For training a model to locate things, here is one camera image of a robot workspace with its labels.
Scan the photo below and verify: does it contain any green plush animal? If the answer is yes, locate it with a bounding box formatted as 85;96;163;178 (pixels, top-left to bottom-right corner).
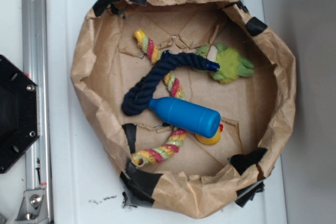
196;42;255;84

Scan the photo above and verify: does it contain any brown paper bin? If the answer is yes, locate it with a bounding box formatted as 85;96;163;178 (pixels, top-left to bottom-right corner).
71;0;296;219

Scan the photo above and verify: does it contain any blue plastic bottle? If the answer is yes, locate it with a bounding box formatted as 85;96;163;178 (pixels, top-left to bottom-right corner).
149;97;221;138

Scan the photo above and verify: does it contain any yellow rubber duck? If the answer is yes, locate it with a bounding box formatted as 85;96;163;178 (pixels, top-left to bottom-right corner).
194;124;224;145

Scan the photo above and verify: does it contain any navy blue rope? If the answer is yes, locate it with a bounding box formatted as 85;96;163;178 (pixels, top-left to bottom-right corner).
121;50;221;116

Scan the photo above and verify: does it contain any multicolour striped rope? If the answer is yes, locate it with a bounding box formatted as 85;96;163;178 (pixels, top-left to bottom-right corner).
132;29;188;168

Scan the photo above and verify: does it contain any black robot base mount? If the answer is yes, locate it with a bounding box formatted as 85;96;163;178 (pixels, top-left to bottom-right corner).
1;55;39;174

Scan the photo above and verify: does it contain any metal corner bracket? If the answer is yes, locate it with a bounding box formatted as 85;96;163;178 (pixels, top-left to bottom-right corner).
15;189;50;224

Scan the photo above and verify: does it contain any aluminium extrusion rail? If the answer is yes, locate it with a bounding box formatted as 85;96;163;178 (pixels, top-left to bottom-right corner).
22;0;54;223

